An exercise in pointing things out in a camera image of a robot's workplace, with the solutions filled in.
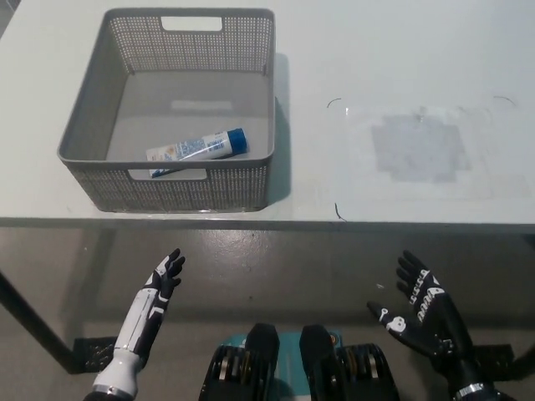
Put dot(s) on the black table leg with foot plate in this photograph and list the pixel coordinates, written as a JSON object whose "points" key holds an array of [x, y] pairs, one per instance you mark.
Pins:
{"points": [[42, 330], [522, 346]]}

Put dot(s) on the white shampoo tube blue cap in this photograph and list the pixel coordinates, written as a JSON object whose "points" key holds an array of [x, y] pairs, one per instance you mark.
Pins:
{"points": [[196, 147]]}

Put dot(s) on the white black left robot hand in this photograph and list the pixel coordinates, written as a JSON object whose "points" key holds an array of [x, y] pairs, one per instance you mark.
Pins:
{"points": [[140, 317]]}

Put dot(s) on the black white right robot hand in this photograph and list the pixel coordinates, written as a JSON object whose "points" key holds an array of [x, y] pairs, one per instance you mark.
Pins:
{"points": [[430, 321]]}

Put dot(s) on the grey perforated plastic basket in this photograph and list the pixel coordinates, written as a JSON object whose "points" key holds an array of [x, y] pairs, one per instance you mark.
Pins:
{"points": [[188, 75]]}

